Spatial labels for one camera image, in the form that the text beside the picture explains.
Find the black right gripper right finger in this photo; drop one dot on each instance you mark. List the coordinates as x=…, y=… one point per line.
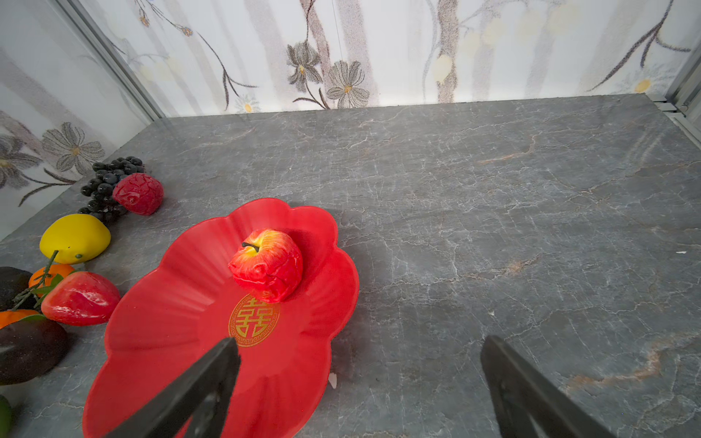
x=525, y=402

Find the orange tangerine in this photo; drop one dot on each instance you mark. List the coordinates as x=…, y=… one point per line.
x=8, y=317
x=41, y=280

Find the red strawberry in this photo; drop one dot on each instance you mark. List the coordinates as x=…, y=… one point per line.
x=82, y=299

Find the black grape bunch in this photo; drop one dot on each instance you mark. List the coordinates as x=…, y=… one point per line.
x=99, y=189

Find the red apple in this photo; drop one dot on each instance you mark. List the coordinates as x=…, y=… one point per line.
x=269, y=265

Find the orange tangerine lower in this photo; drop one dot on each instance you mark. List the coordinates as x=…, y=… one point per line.
x=8, y=317

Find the green lime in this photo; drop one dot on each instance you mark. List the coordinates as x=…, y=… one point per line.
x=6, y=417

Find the yellow lemon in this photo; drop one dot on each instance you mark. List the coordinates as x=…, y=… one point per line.
x=76, y=238

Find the orange tangerine upper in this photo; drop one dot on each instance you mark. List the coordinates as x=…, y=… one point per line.
x=41, y=280

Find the dark brown avocado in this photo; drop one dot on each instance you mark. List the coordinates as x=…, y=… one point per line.
x=30, y=348

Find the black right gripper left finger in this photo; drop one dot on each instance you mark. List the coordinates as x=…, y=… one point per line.
x=197, y=401

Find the red flower-shaped plate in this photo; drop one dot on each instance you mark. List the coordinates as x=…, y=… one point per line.
x=170, y=318

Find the dark red wrinkled fruit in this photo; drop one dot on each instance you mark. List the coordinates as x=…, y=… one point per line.
x=139, y=193

